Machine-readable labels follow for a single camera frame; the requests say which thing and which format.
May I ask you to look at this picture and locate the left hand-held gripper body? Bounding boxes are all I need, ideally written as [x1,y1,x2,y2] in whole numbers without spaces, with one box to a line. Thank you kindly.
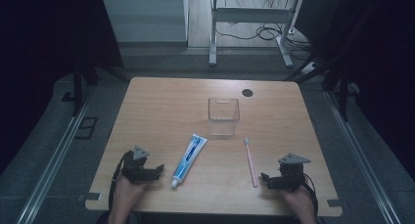
[120,145,159,185]

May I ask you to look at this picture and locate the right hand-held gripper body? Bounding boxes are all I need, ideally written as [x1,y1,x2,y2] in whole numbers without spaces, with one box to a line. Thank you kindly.
[275,153,312,190]

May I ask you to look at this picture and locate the pink toothbrush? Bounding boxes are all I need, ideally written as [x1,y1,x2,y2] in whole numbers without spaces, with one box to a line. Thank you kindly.
[244,136,259,189]

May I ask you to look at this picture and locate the blue white toothpaste tube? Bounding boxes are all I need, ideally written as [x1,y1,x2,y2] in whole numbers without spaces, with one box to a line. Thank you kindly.
[170,133,208,189]

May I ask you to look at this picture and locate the clear plastic container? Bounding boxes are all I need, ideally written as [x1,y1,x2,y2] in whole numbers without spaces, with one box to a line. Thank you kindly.
[207,97,241,138]

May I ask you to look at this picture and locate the person's left hand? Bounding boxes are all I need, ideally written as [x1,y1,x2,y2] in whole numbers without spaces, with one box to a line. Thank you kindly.
[110,174,148,214]

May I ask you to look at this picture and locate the person's right hand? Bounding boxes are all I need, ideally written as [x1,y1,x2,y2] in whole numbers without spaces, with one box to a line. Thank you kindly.
[282,185,317,218]

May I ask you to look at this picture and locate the black metal stand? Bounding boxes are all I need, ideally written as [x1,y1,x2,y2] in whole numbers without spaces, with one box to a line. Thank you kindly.
[71,59,131,117]
[283,47,350,122]

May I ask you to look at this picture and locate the white power strip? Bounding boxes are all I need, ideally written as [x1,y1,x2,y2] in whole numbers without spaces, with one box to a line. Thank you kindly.
[300,61,319,76]

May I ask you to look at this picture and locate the dark curtain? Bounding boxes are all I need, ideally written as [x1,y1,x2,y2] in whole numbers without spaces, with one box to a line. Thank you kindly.
[293,0,415,173]
[0,0,125,174]

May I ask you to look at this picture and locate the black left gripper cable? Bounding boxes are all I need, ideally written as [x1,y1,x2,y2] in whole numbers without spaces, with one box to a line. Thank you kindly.
[108,150,131,212]

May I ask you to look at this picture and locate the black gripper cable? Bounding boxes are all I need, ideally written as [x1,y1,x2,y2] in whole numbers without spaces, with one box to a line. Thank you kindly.
[302,172,320,218]
[108,150,131,212]

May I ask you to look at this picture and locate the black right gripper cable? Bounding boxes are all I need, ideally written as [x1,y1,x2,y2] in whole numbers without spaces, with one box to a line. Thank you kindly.
[302,172,320,218]

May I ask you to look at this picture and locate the metal floor rail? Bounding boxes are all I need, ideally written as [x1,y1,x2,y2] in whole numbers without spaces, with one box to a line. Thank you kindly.
[324,90,401,224]
[15,86,96,224]

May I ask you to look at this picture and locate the black floor cables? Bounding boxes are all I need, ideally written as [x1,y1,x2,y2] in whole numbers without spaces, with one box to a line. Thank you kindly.
[214,0,314,61]

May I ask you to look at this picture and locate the white desk frame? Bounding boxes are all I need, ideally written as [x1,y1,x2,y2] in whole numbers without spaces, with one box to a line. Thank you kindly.
[208,0,304,68]

